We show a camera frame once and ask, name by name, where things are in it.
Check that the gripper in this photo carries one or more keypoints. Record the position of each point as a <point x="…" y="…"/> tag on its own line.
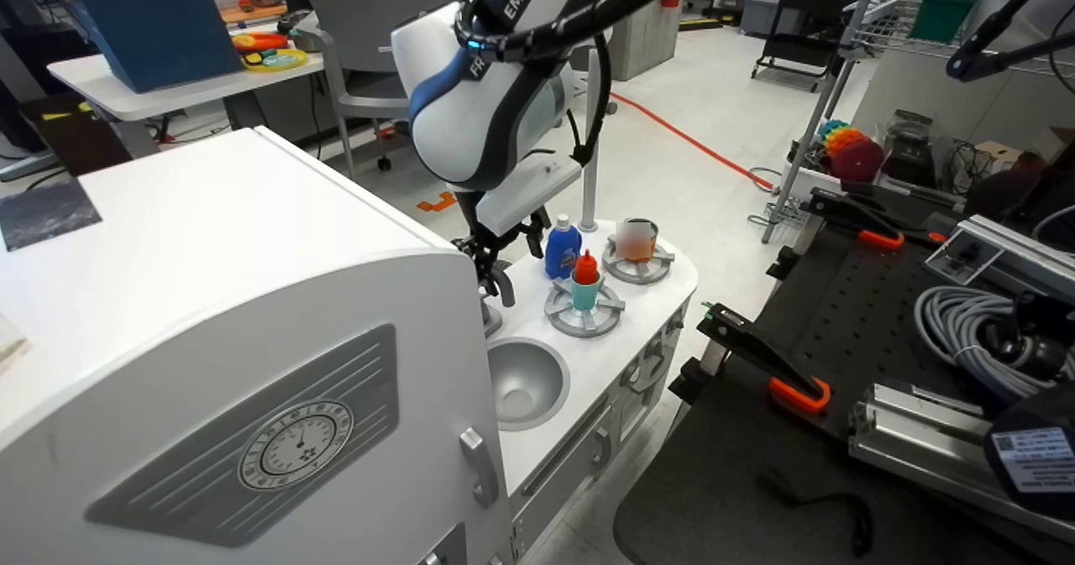
<point x="472" y="217"/>

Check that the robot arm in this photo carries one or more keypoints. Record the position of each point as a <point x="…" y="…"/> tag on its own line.
<point x="479" y="112"/>

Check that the grey toy faucet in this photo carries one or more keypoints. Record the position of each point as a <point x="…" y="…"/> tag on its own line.
<point x="490" y="317"/>

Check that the blue bottle with white cap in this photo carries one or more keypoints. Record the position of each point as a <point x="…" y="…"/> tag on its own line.
<point x="561" y="250"/>

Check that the grey toy burner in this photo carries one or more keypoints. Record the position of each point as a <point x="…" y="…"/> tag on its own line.
<point x="638" y="267"/>
<point x="584" y="317"/>

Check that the orange cup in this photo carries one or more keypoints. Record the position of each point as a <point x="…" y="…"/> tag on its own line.
<point x="636" y="242"/>

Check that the grey toy sink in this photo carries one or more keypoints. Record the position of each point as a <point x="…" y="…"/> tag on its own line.
<point x="525" y="380"/>

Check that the row of grey stove knobs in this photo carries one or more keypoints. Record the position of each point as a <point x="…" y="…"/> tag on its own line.
<point x="651" y="359"/>

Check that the toy oven door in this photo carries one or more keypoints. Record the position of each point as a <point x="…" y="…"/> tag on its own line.
<point x="558" y="477"/>

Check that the grey cabinet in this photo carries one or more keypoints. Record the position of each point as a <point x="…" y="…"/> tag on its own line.
<point x="647" y="36"/>

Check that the grey chair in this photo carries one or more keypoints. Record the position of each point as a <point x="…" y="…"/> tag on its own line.
<point x="369" y="28"/>

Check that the white toy kitchen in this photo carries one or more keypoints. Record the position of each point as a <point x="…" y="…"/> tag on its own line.
<point x="210" y="313"/>

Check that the toy fridge door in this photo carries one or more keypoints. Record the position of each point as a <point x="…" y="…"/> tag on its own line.
<point x="252" y="431"/>

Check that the orange toy plate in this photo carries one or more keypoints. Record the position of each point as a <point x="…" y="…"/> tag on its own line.
<point x="259" y="42"/>

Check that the stack of coloured bowls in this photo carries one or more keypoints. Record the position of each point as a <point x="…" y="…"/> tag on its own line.
<point x="852" y="154"/>

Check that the black cart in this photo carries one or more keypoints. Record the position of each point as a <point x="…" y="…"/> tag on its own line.
<point x="798" y="44"/>

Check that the black blender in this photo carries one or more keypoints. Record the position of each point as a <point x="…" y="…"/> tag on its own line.
<point x="909" y="149"/>

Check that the white table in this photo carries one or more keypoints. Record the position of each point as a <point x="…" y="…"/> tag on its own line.
<point x="126" y="91"/>

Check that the aluminium profile bar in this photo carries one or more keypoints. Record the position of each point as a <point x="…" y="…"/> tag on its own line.
<point x="915" y="431"/>

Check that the blue box with orange top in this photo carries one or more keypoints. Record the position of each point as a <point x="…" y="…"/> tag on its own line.
<point x="143" y="19"/>

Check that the grey power strip box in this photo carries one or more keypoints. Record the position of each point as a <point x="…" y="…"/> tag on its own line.
<point x="999" y="250"/>

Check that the green bin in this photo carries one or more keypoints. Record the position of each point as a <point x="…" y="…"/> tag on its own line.
<point x="941" y="18"/>

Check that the white post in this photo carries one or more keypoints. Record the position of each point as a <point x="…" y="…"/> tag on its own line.
<point x="591" y="145"/>

